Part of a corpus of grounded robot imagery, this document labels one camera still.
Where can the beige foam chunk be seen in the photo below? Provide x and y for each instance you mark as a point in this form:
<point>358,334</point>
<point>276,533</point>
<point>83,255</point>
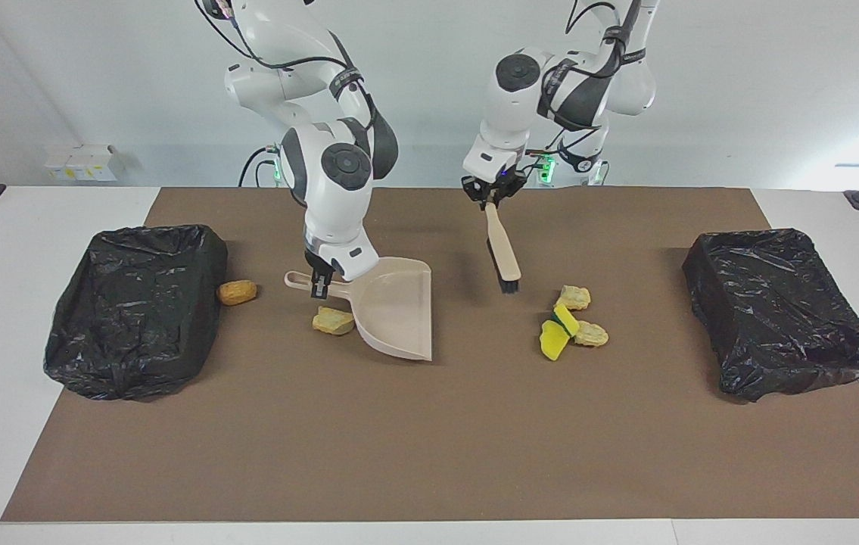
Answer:
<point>592,334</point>
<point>332,321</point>
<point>574,297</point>

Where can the beige plastic dustpan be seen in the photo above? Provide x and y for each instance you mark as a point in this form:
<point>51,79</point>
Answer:
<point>399,310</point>

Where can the large brown table mat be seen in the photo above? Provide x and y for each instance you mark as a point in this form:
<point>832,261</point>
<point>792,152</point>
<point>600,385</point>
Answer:
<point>429,454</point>

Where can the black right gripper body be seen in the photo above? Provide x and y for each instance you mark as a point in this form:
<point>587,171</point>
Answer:
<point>319,265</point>

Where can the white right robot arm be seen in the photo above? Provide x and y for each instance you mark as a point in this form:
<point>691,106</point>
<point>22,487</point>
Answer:
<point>342,166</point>

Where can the blocky yellow sponge piece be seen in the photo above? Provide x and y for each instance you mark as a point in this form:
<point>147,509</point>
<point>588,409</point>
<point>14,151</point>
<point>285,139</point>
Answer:
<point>567,318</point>

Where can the notched yellow sponge piece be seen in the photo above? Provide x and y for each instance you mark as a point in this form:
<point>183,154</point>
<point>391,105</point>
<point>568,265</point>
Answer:
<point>553,342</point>

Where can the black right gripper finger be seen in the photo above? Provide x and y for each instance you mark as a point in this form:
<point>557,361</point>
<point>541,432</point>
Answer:
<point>321,288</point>

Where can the orange-brown nugget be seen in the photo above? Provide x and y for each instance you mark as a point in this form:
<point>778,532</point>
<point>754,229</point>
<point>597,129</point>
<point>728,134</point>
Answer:
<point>237,292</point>

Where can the white wall socket box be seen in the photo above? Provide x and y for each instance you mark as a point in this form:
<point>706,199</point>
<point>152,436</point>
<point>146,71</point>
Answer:
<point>81,163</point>

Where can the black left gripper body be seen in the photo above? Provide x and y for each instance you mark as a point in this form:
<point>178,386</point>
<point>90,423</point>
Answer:
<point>493,183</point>

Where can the black bag-lined bin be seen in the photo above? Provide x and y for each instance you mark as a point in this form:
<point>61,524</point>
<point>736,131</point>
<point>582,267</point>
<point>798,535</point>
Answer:
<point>134,318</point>
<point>777,318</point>

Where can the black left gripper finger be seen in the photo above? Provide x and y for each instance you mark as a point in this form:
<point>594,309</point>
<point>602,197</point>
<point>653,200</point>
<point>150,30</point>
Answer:
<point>508,195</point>
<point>474,196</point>

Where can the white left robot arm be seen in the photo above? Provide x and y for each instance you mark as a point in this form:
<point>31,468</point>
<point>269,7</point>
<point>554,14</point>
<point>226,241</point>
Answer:
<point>512,98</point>

